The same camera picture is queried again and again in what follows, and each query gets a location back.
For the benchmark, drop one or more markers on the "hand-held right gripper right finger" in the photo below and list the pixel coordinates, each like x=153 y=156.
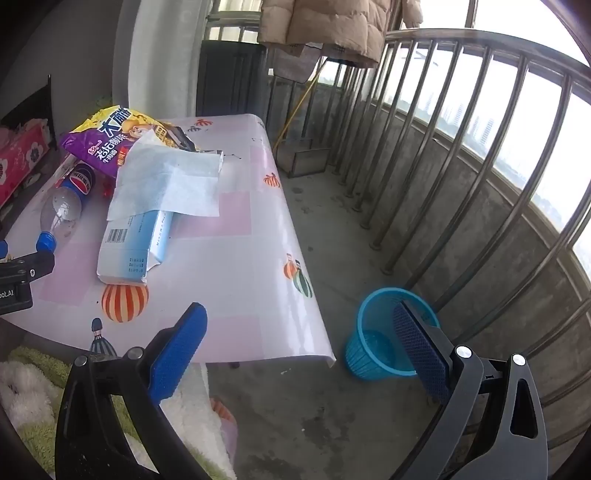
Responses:
x=420 y=350

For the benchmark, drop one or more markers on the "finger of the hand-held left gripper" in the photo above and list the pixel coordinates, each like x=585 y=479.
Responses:
x=32 y=266
x=2 y=249

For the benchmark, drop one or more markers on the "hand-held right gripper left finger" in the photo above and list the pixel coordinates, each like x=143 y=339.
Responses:
x=178 y=355

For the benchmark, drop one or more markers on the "blue plastic wastebasket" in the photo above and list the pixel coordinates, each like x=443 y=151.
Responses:
x=369 y=350

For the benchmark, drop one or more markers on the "clear plastic bottle blue cap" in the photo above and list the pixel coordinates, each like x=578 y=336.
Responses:
x=62 y=207

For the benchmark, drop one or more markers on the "blue white carton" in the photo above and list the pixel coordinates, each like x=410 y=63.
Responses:
x=124 y=249

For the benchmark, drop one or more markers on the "purple noodle packet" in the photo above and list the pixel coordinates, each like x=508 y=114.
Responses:
x=92 y=138

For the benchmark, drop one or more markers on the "white tissue sheet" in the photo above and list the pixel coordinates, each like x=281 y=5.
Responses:
x=161 y=180

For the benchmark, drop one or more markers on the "white green plush blanket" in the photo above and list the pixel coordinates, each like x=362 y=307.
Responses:
x=23 y=392

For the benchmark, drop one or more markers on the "pink balloon print tablecloth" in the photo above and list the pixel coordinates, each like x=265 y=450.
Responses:
x=240 y=258

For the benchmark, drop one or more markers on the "yellow broom stick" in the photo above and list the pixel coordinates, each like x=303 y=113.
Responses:
x=304 y=99

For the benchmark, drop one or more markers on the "grey hanging cloth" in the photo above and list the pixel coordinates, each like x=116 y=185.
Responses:
x=295 y=62

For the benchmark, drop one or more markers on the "metal balcony railing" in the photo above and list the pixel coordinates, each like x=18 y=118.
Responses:
x=480 y=39

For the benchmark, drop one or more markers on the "beige down jacket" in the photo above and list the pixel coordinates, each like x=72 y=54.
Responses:
x=323 y=27

